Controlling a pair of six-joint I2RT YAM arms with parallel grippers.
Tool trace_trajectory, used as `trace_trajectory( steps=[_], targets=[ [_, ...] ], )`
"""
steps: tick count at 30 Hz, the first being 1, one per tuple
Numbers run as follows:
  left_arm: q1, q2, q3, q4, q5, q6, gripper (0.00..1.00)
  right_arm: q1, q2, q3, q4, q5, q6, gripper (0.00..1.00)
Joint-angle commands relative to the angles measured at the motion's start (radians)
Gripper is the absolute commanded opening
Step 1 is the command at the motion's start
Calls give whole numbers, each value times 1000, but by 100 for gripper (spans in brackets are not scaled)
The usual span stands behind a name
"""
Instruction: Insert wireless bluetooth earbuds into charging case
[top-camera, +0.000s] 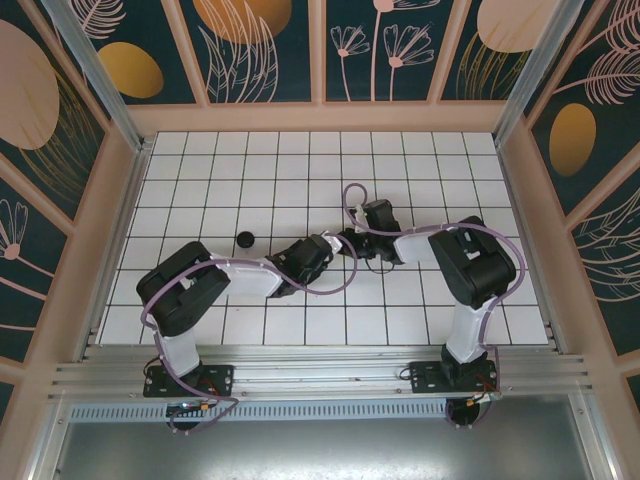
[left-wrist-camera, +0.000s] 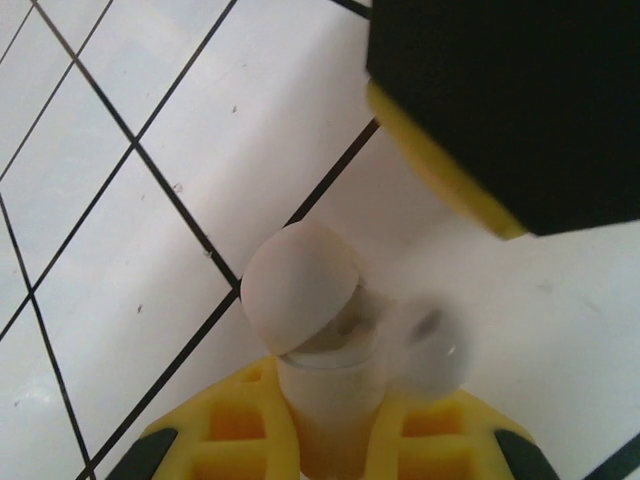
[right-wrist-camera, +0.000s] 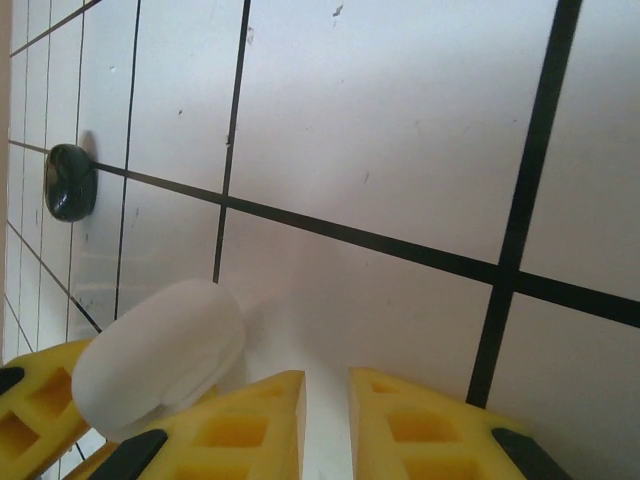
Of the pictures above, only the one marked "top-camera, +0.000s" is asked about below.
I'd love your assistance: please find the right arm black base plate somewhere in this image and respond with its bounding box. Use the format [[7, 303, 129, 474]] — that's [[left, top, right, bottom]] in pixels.
[[408, 360, 501, 394]]

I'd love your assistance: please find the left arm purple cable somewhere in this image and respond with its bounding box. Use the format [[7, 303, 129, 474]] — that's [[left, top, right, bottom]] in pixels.
[[141, 232, 359, 434]]

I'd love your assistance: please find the grey metal sheet panel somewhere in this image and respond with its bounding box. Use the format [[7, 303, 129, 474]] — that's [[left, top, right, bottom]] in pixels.
[[29, 419, 616, 480]]

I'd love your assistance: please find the aluminium frame post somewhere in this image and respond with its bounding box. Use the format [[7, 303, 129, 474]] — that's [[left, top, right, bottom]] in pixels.
[[42, 0, 155, 154], [492, 0, 586, 149]]

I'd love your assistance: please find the aluminium mounting rail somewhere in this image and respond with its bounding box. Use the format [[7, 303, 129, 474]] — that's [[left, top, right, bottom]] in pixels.
[[47, 343, 596, 401]]

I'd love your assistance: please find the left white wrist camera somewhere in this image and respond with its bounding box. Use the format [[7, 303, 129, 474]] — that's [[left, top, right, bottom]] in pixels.
[[319, 230, 346, 255]]

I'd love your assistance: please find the perforated metal cable tray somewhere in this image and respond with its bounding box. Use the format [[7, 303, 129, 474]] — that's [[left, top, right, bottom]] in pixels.
[[69, 399, 451, 422]]

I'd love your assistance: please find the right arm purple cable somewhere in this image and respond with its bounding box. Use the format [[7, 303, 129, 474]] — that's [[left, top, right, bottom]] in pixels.
[[343, 183, 526, 401]]

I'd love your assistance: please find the aluminium side rail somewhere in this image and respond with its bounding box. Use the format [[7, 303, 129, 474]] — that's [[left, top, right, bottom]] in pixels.
[[78, 144, 154, 362], [497, 144, 569, 354]]

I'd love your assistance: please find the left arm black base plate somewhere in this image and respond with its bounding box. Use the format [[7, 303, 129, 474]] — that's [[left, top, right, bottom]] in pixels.
[[143, 364, 236, 399]]

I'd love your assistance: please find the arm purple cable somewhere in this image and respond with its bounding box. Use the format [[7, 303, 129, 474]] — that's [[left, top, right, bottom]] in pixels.
[[141, 232, 359, 434], [343, 183, 526, 401]]

